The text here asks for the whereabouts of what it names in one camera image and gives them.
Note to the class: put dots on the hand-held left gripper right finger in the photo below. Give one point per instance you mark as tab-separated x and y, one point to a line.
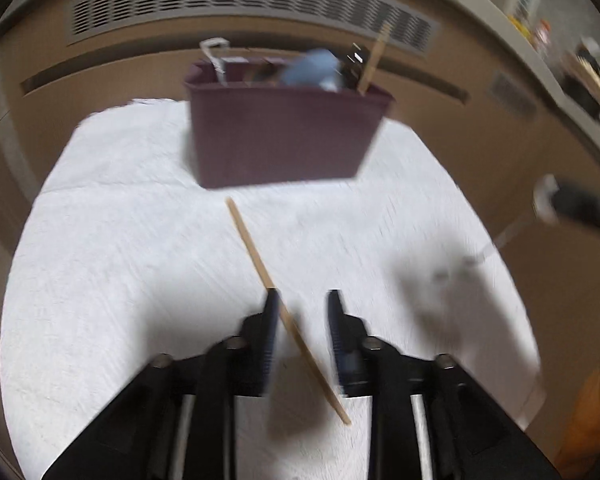
339	345

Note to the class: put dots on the white quilted table cover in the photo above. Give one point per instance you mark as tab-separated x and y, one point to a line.
130	260

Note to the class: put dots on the small grey vent grille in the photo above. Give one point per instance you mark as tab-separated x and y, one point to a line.
514	94

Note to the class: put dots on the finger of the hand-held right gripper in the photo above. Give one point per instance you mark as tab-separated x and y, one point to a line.
585	207

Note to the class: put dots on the purple plastic utensil caddy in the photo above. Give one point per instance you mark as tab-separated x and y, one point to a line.
280	135

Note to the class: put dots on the blue silicone spoon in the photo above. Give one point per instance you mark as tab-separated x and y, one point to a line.
310	70

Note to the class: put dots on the black metal utensil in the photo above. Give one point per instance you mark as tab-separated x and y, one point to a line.
352	67

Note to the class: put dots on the wooden chopstick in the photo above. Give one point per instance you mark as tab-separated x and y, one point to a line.
260	270
372	60

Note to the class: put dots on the metal spoon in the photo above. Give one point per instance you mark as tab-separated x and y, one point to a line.
546	200

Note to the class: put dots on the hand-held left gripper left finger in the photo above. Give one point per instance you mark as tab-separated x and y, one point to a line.
270	345

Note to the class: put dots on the person's right forearm orange sleeve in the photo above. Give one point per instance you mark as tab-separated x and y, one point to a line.
590	410

